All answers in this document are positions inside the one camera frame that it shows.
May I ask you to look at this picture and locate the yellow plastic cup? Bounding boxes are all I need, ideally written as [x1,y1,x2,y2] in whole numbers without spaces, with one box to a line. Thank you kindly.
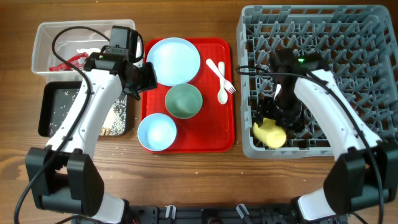
[252,118,287,149]

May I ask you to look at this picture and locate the rice and food scraps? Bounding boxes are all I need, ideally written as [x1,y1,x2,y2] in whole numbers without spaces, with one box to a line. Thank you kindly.
[45,89,127,137]

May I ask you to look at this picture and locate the white napkin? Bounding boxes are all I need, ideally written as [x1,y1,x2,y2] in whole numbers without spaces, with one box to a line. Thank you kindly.
[76,48,101,55]

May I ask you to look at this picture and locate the green bowl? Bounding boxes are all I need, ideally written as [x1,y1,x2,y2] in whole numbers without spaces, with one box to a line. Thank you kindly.
[165,83,203,119]

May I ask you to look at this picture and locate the light blue bowl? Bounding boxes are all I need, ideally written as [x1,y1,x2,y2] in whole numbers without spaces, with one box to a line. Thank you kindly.
[137,113,177,152]

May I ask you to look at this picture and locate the red wrapper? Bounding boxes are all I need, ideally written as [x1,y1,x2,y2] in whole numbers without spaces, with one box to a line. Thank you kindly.
[49,52,89,72]

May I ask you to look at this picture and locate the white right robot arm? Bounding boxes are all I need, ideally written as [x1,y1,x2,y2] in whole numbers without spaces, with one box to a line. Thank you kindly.
[236,49,397,223]

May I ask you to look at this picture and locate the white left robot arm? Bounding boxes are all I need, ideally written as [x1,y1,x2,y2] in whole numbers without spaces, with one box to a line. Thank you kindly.
[21,26,157,223]

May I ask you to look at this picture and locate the grey dishwasher rack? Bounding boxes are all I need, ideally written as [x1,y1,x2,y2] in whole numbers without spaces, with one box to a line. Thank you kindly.
[236,5,397,159]

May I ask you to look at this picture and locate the light blue plate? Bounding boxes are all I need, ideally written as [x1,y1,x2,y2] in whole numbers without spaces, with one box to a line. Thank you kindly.
[146,37,201,86]

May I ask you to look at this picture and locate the white plastic fork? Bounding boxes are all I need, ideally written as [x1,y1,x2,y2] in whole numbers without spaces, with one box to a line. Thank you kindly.
[206,58,236,93]

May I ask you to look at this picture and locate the white plastic spoon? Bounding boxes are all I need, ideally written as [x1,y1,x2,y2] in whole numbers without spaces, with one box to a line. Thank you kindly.
[218,62,228,105]

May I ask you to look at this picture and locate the red plastic tray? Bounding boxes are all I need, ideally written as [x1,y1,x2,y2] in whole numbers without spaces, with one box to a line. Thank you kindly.
[139,37,236,154]

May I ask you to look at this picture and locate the clear plastic bin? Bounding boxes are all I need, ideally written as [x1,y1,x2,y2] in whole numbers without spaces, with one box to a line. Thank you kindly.
[31,19,136,83]

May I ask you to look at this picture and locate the black tray bin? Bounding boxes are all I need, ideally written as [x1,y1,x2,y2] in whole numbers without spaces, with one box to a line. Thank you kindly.
[38,81,129,137]

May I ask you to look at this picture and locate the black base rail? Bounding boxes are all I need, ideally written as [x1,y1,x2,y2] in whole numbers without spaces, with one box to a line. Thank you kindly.
[130,204,300,224]

